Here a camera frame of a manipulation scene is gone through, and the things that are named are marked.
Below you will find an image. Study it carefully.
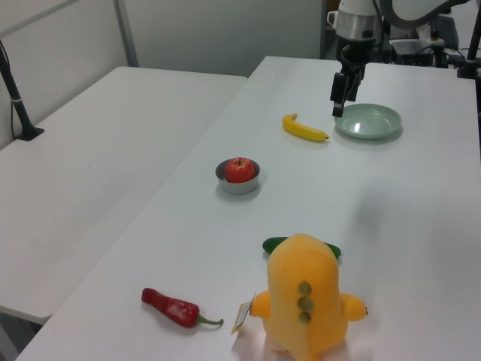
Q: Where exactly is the grey partition post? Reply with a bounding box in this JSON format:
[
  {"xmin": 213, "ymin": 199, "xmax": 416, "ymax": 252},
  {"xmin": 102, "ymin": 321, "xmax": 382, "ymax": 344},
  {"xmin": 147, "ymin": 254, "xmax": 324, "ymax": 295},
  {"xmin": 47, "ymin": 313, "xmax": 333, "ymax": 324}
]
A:
[{"xmin": 112, "ymin": 0, "xmax": 140, "ymax": 68}]

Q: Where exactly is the black camera stand pole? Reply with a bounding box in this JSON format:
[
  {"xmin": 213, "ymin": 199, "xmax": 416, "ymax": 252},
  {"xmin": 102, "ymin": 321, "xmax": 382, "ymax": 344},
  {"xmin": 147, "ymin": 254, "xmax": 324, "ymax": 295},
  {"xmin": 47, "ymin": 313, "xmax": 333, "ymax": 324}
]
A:
[{"xmin": 0, "ymin": 39, "xmax": 45, "ymax": 142}]

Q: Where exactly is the yellow banana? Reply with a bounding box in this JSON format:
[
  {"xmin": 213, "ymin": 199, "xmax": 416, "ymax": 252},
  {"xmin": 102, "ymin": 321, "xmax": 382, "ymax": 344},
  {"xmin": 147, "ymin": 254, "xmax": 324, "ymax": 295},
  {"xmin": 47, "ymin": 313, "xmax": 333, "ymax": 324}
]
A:
[{"xmin": 281, "ymin": 113, "xmax": 331, "ymax": 143}]

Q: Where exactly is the orange plush toy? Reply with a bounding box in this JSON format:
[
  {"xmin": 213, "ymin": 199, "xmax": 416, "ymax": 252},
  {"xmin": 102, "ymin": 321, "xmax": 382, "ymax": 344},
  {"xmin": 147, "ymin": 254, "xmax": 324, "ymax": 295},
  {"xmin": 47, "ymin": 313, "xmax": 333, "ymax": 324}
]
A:
[{"xmin": 250, "ymin": 232, "xmax": 370, "ymax": 361}]

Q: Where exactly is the thin black cable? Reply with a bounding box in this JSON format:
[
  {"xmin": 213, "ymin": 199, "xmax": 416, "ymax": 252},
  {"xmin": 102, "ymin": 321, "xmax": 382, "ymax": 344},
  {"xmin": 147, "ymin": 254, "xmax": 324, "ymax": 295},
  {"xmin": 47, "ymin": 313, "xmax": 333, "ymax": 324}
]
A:
[{"xmin": 9, "ymin": 99, "xmax": 18, "ymax": 141}]

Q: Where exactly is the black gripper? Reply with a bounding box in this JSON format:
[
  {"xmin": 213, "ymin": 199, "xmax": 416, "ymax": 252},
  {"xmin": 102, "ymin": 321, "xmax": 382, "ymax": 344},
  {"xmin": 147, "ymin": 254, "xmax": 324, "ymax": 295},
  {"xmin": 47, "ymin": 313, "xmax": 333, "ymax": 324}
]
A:
[{"xmin": 330, "ymin": 35, "xmax": 377, "ymax": 117}]

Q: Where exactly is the black electronics box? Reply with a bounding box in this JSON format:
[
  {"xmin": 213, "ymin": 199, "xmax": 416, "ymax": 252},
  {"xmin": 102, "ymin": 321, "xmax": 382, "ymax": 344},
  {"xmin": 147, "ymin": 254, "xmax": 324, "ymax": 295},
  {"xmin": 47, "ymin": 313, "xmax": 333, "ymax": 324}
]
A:
[{"xmin": 389, "ymin": 37, "xmax": 458, "ymax": 69}]

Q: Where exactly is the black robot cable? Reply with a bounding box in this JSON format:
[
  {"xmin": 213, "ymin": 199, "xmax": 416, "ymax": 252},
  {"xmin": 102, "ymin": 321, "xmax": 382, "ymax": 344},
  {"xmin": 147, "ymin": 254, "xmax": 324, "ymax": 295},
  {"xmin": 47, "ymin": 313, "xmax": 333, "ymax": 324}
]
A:
[{"xmin": 371, "ymin": 0, "xmax": 392, "ymax": 63}]

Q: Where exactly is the black clamp stand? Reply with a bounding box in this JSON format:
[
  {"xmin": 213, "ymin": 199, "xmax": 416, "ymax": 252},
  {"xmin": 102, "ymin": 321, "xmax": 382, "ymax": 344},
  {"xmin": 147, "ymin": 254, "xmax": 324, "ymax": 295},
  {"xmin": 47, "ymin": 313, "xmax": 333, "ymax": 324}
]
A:
[{"xmin": 455, "ymin": 22, "xmax": 481, "ymax": 80}]

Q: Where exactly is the red chili pepper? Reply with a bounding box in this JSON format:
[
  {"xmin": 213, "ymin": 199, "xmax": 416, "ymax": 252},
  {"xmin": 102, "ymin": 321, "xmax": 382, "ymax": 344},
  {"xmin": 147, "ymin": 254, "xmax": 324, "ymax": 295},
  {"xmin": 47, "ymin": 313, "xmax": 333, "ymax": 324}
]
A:
[{"xmin": 141, "ymin": 287, "xmax": 225, "ymax": 329}]

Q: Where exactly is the small grey metal bowl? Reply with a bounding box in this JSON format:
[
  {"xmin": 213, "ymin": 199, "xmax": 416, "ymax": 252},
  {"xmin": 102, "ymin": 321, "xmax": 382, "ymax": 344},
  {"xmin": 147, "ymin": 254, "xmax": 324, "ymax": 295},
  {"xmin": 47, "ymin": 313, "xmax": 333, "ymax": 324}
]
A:
[{"xmin": 215, "ymin": 158, "xmax": 262, "ymax": 196}]

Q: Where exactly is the red apple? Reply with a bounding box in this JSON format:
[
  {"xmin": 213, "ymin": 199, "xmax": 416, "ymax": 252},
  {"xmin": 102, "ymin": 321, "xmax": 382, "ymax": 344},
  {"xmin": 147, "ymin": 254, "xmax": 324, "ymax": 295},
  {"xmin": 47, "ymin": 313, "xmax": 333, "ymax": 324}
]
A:
[{"xmin": 225, "ymin": 157, "xmax": 257, "ymax": 184}]

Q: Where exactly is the pale green plastic plate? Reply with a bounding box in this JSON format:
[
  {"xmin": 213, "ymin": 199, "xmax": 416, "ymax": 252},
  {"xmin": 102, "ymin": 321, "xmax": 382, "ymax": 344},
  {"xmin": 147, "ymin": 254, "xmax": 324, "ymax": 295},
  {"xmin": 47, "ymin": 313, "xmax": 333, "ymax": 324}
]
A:
[{"xmin": 334, "ymin": 103, "xmax": 403, "ymax": 141}]

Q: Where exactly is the paper plush toy tag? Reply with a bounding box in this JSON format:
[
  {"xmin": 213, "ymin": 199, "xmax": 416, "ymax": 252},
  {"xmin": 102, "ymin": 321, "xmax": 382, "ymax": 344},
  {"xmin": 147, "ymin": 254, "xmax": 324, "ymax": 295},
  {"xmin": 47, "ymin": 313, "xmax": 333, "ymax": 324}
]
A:
[{"xmin": 230, "ymin": 293, "xmax": 257, "ymax": 335}]

